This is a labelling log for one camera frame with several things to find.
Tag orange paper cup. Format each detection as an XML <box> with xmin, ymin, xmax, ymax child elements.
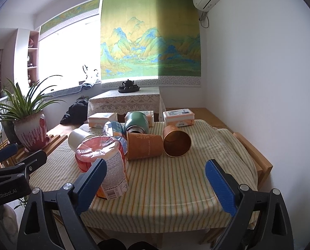
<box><xmin>126</xmin><ymin>131</ymin><xmax>163</xmax><ymax>161</ymax></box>

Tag landscape print roller blind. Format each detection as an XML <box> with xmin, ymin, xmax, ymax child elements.
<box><xmin>100</xmin><ymin>0</ymin><xmax>202</xmax><ymax>88</ymax></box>

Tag raised landscape roller blind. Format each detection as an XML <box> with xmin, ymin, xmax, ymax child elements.
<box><xmin>39</xmin><ymin>0</ymin><xmax>101</xmax><ymax>41</ymax></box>

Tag white cup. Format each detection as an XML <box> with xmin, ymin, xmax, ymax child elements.
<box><xmin>68</xmin><ymin>128</ymin><xmax>97</xmax><ymax>152</ymax></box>

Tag blue printed cup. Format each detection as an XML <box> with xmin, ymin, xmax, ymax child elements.
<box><xmin>103</xmin><ymin>120</ymin><xmax>128</xmax><ymax>159</ymax></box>

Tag air conditioner cable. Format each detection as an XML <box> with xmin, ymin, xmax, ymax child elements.
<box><xmin>199</xmin><ymin>10</ymin><xmax>210</xmax><ymax>29</ymax></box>

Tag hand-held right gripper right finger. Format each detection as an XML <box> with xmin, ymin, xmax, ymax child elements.
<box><xmin>205</xmin><ymin>159</ymin><xmax>295</xmax><ymax>250</ymax></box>

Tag potted orchid plant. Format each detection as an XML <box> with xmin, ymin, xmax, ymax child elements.
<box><xmin>0</xmin><ymin>74</ymin><xmax>67</xmax><ymax>153</ymax></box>

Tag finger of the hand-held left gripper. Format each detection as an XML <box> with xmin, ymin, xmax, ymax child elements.
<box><xmin>0</xmin><ymin>144</ymin><xmax>19</xmax><ymax>170</ymax></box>
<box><xmin>4</xmin><ymin>150</ymin><xmax>47</xmax><ymax>180</ymax></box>

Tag pink white wall shelf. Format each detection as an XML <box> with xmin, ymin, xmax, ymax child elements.
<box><xmin>13</xmin><ymin>28</ymin><xmax>39</xmax><ymax>89</ymax></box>

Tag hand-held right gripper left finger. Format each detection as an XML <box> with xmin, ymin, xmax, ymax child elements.
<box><xmin>17</xmin><ymin>158</ymin><xmax>108</xmax><ymax>250</ymax></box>

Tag blue striped windowsill cloth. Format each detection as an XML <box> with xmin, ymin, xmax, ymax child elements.
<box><xmin>49</xmin><ymin>79</ymin><xmax>102</xmax><ymax>98</ymax></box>

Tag black cloth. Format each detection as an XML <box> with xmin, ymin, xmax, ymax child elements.
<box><xmin>60</xmin><ymin>100</ymin><xmax>89</xmax><ymax>125</ymax></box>

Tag dark plant pot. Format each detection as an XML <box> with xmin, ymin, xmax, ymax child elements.
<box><xmin>1</xmin><ymin>121</ymin><xmax>21</xmax><ymax>145</ymax></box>

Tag striped tablecloth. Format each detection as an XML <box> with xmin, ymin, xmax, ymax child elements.
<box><xmin>30</xmin><ymin>120</ymin><xmax>261</xmax><ymax>233</ymax></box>

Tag lace-covered small table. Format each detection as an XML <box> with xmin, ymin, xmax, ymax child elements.
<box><xmin>88</xmin><ymin>86</ymin><xmax>166</xmax><ymax>123</ymax></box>

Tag white tissue box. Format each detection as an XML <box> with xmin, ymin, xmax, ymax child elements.
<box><xmin>163</xmin><ymin>109</ymin><xmax>195</xmax><ymax>127</ymax></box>
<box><xmin>139</xmin><ymin>110</ymin><xmax>155</xmax><ymax>127</ymax></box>
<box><xmin>88</xmin><ymin>112</ymin><xmax>118</xmax><ymax>128</ymax></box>

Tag green metal tumbler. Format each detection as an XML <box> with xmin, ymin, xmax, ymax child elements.
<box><xmin>124</xmin><ymin>111</ymin><xmax>149</xmax><ymax>140</ymax></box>

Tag wooden slatted tray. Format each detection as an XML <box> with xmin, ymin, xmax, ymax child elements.
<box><xmin>1</xmin><ymin>133</ymin><xmax>68</xmax><ymax>168</ymax></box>

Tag black tea tray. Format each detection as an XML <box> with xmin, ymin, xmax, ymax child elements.
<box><xmin>118</xmin><ymin>85</ymin><xmax>141</xmax><ymax>94</ymax></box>

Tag pink sealed plastic cup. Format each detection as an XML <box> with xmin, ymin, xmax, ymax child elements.
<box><xmin>75</xmin><ymin>136</ymin><xmax>129</xmax><ymax>200</ymax></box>

